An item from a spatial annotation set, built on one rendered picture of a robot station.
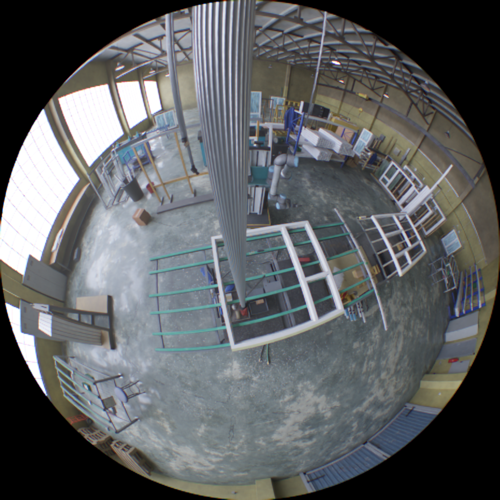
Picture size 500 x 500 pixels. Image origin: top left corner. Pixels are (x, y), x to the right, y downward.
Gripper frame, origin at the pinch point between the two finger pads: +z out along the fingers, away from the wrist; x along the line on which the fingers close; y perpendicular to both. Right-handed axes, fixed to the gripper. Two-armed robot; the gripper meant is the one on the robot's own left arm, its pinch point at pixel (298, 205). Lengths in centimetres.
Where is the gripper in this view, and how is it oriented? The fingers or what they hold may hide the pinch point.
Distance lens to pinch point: 219.3
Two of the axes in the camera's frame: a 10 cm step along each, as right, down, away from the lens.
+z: 9.6, -1.6, 2.1
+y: 0.6, 9.1, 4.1
